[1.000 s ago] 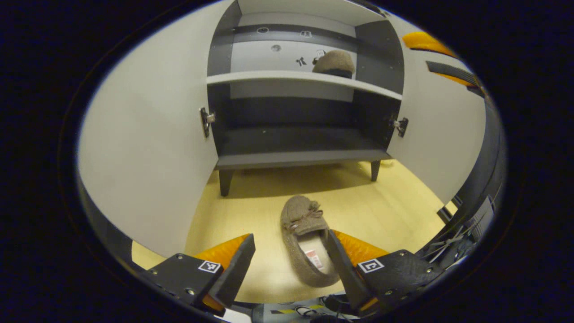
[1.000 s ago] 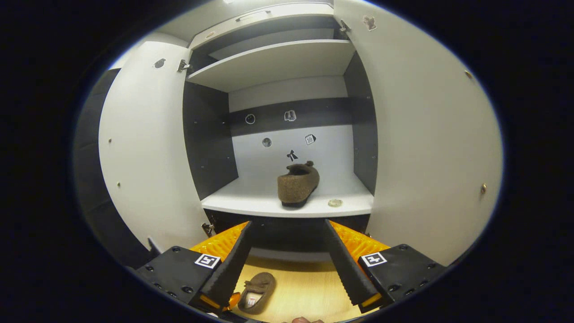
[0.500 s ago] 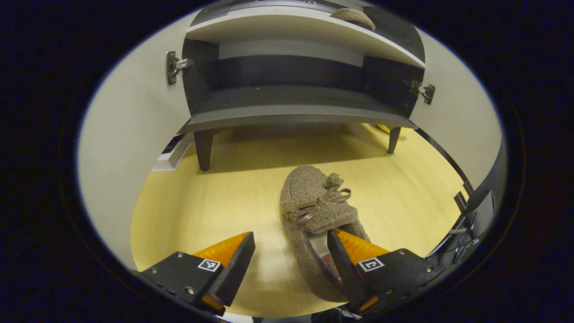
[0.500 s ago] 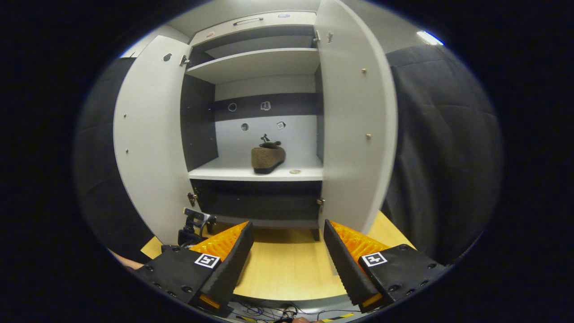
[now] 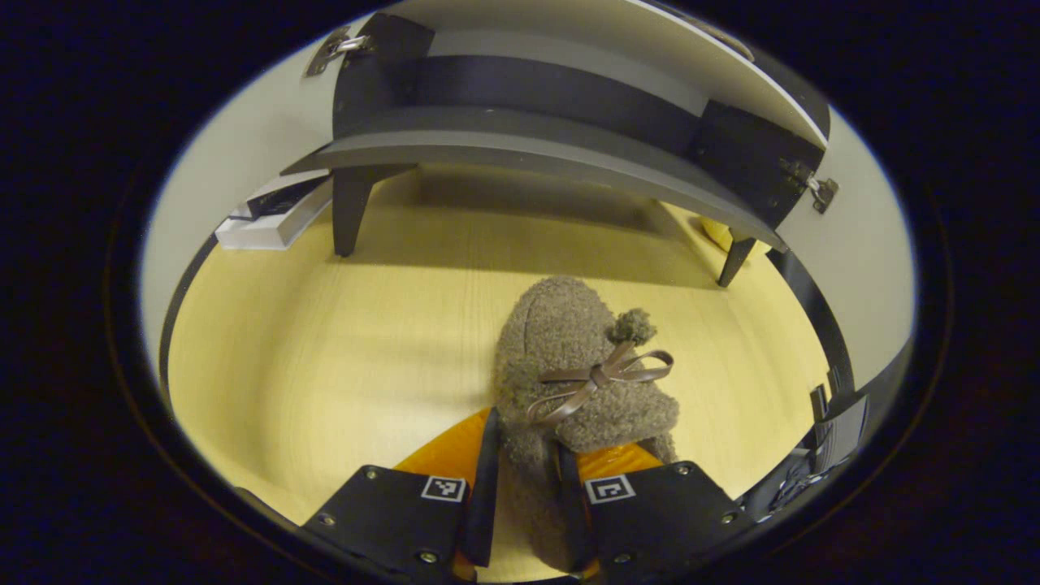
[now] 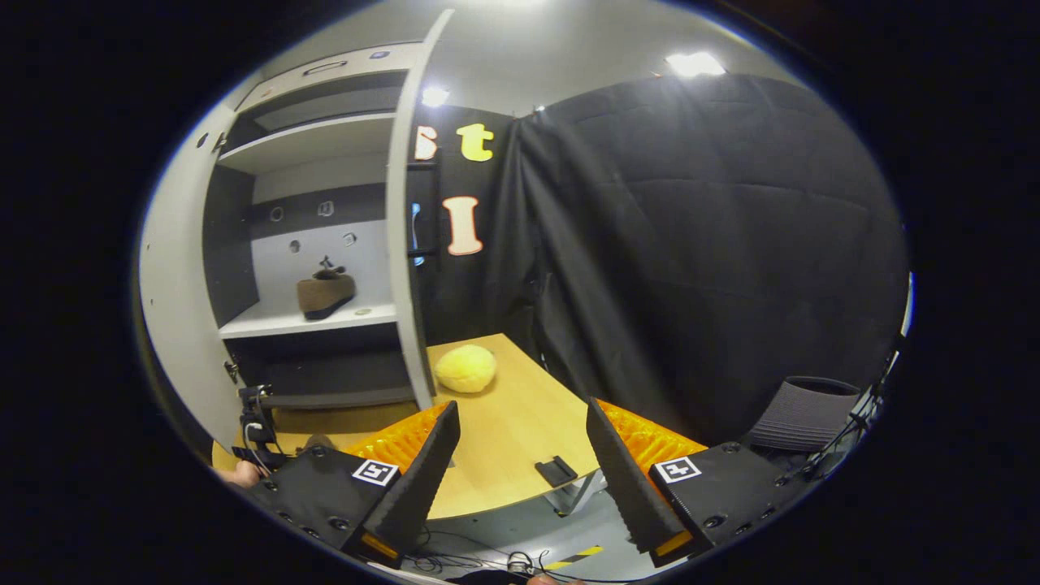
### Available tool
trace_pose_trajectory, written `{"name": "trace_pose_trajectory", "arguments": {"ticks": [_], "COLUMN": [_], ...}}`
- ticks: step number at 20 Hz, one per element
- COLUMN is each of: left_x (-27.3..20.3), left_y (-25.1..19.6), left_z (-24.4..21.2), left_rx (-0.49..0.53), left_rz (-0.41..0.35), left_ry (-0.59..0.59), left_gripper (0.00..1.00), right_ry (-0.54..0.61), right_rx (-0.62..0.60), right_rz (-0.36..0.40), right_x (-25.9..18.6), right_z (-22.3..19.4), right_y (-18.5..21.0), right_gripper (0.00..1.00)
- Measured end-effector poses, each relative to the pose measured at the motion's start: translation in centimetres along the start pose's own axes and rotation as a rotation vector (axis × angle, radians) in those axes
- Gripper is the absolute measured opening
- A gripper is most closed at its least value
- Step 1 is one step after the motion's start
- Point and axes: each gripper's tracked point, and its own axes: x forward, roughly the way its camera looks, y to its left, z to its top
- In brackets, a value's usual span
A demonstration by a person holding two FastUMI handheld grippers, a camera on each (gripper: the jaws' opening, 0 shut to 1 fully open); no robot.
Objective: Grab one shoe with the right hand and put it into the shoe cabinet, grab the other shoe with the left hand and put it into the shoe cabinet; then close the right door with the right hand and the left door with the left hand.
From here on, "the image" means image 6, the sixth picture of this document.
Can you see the yellow plush ball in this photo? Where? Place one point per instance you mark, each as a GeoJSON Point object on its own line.
{"type": "Point", "coordinates": [465, 368]}

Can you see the yellow black floor tape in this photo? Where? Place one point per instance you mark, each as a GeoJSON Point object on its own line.
{"type": "Point", "coordinates": [573, 557]}

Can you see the metal table leg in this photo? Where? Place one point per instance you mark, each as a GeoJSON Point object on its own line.
{"type": "Point", "coordinates": [578, 494]}

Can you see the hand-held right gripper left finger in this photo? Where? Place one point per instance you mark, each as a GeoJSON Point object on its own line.
{"type": "Point", "coordinates": [422, 479]}

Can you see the black tripod stand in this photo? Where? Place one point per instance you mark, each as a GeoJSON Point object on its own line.
{"type": "Point", "coordinates": [865, 414]}

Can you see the black backdrop cloth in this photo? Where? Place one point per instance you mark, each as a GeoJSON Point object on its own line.
{"type": "Point", "coordinates": [691, 244]}

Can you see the dark ribbed chair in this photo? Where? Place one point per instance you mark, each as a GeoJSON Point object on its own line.
{"type": "Point", "coordinates": [804, 414]}

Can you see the ceiling light panel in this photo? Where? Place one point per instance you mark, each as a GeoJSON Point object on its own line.
{"type": "Point", "coordinates": [435, 96]}
{"type": "Point", "coordinates": [695, 63]}

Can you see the brown fuzzy shoe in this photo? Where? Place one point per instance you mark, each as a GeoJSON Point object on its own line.
{"type": "Point", "coordinates": [325, 294]}
{"type": "Point", "coordinates": [318, 442]}

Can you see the white grey shoe cabinet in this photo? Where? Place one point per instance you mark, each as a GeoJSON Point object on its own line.
{"type": "Point", "coordinates": [317, 252]}

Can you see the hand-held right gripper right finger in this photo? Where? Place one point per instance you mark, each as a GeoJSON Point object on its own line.
{"type": "Point", "coordinates": [630, 479]}

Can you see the small black clip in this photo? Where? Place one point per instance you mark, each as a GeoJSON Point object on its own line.
{"type": "Point", "coordinates": [556, 471]}

